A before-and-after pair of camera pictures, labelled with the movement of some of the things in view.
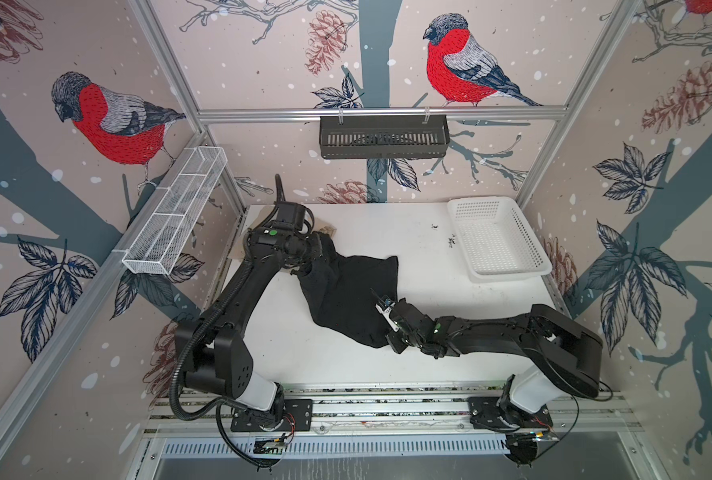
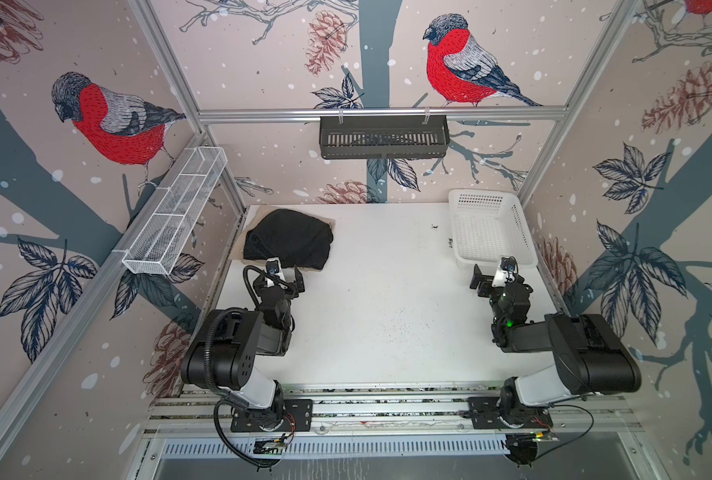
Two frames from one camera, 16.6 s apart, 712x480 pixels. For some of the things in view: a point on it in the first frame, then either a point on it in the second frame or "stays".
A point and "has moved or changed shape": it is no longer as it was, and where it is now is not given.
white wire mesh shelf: [174, 210] stays
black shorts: [342, 292] has moved or changed shape
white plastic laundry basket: [496, 239] has moved or changed shape
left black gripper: [316, 250] -> [292, 292]
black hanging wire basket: [384, 136] stays
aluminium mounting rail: [307, 409] stays
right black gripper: [394, 341] -> [487, 284]
